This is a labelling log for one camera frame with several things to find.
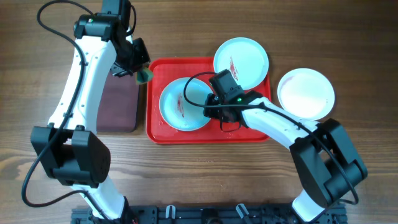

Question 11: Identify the black rectangular tray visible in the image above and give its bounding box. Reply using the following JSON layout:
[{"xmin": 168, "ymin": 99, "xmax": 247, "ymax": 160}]
[{"xmin": 97, "ymin": 73, "xmax": 140, "ymax": 133}]

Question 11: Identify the white round plate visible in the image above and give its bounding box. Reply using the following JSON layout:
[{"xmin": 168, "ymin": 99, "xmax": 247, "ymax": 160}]
[{"xmin": 277, "ymin": 68, "xmax": 335, "ymax": 120}]

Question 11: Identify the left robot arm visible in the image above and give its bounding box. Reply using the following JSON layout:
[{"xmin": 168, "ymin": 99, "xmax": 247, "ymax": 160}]
[{"xmin": 30, "ymin": 0, "xmax": 154, "ymax": 223}]

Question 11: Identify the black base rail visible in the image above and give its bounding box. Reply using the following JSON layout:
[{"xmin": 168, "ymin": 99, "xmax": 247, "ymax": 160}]
[{"xmin": 70, "ymin": 203, "xmax": 348, "ymax": 224}]

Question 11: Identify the red plastic tray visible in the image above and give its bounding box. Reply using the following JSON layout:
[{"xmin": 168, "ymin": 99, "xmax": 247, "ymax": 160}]
[{"xmin": 146, "ymin": 57, "xmax": 269, "ymax": 144}]

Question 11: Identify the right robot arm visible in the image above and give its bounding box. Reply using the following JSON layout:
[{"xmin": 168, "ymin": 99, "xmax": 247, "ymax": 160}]
[{"xmin": 204, "ymin": 70, "xmax": 368, "ymax": 223}]

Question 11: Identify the green yellow sponge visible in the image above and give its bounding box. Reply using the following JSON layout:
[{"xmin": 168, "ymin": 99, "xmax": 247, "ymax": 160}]
[{"xmin": 136, "ymin": 68, "xmax": 154, "ymax": 85}]

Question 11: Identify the light blue plate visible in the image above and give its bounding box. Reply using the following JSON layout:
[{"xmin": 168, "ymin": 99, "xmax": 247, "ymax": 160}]
[
  {"xmin": 159, "ymin": 77, "xmax": 213, "ymax": 131},
  {"xmin": 213, "ymin": 37, "xmax": 269, "ymax": 90}
]

